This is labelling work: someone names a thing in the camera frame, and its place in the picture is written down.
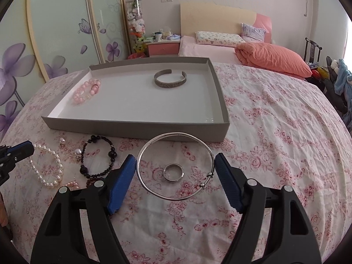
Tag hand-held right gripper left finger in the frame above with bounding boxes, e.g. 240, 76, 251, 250
30, 154, 137, 264

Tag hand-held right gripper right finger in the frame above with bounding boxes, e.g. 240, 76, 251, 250
214, 152, 322, 264

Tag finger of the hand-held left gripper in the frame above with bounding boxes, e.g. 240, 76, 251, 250
0, 140, 35, 161
0, 158, 17, 186

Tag large silver bangle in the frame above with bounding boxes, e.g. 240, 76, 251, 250
137, 132, 215, 200

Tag black bead bracelet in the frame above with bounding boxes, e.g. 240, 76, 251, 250
80, 135, 117, 179

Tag white pearl bracelet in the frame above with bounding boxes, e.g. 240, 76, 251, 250
29, 143, 64, 190

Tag grey cardboard tray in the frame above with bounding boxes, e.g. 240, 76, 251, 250
41, 57, 230, 143

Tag pink floral bed sheet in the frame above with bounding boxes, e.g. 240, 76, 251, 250
0, 60, 350, 264

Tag floral sliding door wardrobe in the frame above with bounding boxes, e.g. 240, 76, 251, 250
0, 0, 131, 141

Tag folded orange quilt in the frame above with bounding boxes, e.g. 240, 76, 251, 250
235, 42, 313, 78

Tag pink nightstand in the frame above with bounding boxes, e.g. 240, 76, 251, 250
144, 37, 181, 58

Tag colourful plush toys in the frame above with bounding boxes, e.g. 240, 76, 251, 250
311, 63, 330, 79

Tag white patterned pillow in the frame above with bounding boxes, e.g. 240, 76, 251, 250
195, 31, 246, 47

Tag purple patterned pillow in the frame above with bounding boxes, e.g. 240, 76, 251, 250
240, 23, 267, 43

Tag blue clothing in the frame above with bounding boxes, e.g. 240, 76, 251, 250
334, 59, 352, 102

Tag dark wooden chair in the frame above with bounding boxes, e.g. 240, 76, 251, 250
304, 38, 322, 64

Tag clear tube of plush toys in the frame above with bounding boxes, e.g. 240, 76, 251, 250
126, 0, 146, 54

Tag beige pink headboard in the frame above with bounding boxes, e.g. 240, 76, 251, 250
180, 1, 273, 44

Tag silver ring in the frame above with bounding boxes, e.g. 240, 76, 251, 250
164, 163, 184, 182

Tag pink bead bracelet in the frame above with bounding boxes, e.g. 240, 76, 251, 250
73, 79, 102, 105

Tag silver cuff bracelet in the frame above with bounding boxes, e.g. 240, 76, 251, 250
153, 70, 187, 89

